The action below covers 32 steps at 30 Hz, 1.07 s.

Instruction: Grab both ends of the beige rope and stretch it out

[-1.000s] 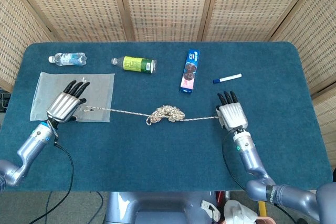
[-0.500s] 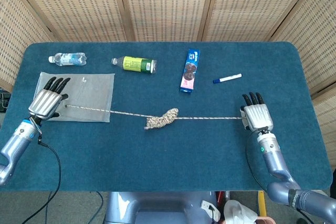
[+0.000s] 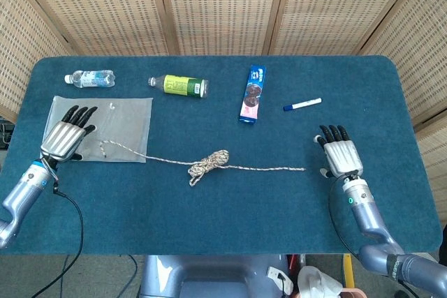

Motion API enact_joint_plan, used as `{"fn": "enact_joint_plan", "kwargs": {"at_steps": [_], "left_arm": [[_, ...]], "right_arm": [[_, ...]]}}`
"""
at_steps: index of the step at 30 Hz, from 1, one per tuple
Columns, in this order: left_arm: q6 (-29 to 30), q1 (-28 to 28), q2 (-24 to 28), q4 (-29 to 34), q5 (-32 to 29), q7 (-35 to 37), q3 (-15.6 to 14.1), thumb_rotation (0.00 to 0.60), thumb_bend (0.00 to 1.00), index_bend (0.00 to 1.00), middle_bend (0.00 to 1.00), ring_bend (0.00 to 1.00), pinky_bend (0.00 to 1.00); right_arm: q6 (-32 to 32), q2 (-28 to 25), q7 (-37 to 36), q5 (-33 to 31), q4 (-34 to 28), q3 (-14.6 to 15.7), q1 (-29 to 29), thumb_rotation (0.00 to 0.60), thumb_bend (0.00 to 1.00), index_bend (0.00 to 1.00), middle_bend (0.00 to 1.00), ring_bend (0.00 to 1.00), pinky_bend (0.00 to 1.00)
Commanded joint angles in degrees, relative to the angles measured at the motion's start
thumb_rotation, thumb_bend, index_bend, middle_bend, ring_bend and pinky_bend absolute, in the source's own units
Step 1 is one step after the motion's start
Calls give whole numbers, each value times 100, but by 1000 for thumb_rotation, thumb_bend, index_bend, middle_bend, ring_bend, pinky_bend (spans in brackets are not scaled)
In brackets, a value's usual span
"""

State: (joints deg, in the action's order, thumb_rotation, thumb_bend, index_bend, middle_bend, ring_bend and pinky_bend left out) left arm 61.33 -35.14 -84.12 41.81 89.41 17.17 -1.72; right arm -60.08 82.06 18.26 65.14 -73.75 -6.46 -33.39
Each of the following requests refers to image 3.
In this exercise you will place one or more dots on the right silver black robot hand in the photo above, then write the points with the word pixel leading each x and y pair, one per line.
pixel 342 156

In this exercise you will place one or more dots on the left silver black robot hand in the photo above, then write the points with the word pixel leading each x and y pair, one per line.
pixel 64 139

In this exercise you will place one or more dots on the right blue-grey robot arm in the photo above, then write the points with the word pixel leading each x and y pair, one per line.
pixel 370 214

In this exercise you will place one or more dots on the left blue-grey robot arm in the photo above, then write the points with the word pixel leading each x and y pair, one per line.
pixel 24 197

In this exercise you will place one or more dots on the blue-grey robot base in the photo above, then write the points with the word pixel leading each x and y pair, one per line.
pixel 209 277

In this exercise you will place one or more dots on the grey plastic pouch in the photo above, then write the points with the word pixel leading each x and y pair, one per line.
pixel 122 123

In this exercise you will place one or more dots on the dark equipment beside table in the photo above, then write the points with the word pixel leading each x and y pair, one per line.
pixel 5 132

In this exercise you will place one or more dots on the white marker blue cap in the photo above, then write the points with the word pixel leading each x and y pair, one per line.
pixel 304 104

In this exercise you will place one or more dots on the clear bottle blue label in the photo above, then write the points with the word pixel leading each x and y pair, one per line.
pixel 91 79

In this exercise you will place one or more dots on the woven folding screen panel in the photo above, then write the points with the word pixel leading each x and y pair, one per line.
pixel 434 172
pixel 342 8
pixel 223 8
pixel 21 50
pixel 419 50
pixel 101 8

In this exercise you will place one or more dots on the blue cookie box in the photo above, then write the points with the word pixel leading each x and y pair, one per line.
pixel 253 97

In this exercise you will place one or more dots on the clear bottle green yellow label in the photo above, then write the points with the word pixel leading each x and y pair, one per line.
pixel 179 86

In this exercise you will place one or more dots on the white plastic bag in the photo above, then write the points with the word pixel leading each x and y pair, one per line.
pixel 317 282

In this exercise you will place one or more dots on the blue carpet table mat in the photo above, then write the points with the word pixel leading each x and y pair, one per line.
pixel 227 214

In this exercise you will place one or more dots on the pink bin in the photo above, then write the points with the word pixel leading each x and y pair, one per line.
pixel 352 292

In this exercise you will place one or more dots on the yellow post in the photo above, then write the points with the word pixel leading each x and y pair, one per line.
pixel 348 270

